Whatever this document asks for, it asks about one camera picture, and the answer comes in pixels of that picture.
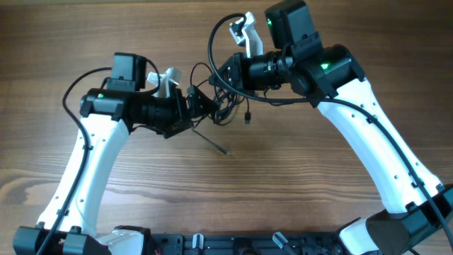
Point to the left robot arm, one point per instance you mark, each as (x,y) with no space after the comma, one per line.
(130,98)

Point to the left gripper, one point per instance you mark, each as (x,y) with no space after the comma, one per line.
(179,117)

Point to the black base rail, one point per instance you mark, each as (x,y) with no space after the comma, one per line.
(199,244)

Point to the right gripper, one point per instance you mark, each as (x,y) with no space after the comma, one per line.
(238,64)

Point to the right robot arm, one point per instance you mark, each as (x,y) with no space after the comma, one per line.
(416,203)

